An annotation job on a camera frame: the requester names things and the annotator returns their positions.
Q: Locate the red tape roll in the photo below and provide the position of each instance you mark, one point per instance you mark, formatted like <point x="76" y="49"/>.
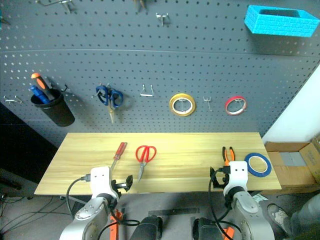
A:
<point x="225" y="106"/>

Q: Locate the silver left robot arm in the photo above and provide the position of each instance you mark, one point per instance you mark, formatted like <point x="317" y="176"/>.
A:
<point x="87" y="217"/>

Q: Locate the double prong metal hook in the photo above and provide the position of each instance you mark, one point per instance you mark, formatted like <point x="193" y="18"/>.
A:
<point x="162" y="18"/>

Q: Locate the orange bar clamp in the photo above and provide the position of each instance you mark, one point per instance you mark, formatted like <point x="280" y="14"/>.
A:
<point x="114" y="225"/>

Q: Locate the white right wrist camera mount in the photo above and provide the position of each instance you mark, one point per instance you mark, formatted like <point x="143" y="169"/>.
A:
<point x="237" y="177"/>

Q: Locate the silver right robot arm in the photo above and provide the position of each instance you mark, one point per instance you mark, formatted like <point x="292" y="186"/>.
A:
<point x="250" y="215"/>

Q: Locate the grey worn shoe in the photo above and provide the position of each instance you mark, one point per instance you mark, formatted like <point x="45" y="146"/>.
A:
<point x="278" y="216"/>

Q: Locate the metal tape hook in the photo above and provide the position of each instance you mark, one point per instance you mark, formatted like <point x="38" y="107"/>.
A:
<point x="208" y="105"/>
<point x="240" y="100"/>
<point x="183" y="100"/>

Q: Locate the orange black pliers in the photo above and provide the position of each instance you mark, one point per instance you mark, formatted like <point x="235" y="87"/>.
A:
<point x="226" y="162"/>

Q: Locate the dark rounded shape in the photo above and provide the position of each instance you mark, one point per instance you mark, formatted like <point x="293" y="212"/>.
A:
<point x="207" y="230"/>
<point x="147" y="228"/>

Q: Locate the open cardboard box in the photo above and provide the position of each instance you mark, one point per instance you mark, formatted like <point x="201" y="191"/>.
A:
<point x="292" y="175"/>

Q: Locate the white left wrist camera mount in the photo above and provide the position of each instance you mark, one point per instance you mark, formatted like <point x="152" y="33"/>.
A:
<point x="100" y="182"/>

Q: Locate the metal cup holder hook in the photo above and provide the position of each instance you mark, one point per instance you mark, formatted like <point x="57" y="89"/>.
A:
<point x="65" y="88"/>

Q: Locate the dark plastic cup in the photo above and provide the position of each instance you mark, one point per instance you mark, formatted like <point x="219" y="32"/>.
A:
<point x="57" y="112"/>

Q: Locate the yellow tape roll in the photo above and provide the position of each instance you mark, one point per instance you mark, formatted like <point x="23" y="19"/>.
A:
<point x="171" y="105"/>

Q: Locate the blue tape roll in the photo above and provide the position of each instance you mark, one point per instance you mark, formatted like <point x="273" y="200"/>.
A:
<point x="257" y="154"/>

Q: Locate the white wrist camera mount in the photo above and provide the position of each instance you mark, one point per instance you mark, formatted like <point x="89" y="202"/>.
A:
<point x="100" y="182"/>
<point x="237" y="177"/>

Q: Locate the person's trouser leg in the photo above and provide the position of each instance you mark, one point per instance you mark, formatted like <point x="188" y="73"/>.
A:
<point x="305" y="217"/>

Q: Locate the small orange bracket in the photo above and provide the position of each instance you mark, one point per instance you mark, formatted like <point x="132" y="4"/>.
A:
<point x="229" y="233"/>

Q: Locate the blue woven basket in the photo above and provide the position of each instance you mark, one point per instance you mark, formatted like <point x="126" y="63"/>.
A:
<point x="275" y="27"/>

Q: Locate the long metal pegboard hook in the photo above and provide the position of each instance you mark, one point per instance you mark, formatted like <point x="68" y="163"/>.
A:
<point x="66" y="5"/>

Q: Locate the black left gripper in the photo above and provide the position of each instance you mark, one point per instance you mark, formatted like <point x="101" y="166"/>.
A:
<point x="115" y="186"/>

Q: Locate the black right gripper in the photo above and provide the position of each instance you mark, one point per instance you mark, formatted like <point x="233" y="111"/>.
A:
<point x="223" y="183"/>

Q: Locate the gray metal pegboard wall panel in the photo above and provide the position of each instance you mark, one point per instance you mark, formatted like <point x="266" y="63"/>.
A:
<point x="175" y="50"/>

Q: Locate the flat metal pegboard hook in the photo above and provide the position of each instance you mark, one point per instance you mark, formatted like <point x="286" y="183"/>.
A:
<point x="18" y="99"/>

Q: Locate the metal scissors hook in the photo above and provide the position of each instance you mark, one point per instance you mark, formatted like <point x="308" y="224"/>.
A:
<point x="108" y="86"/>

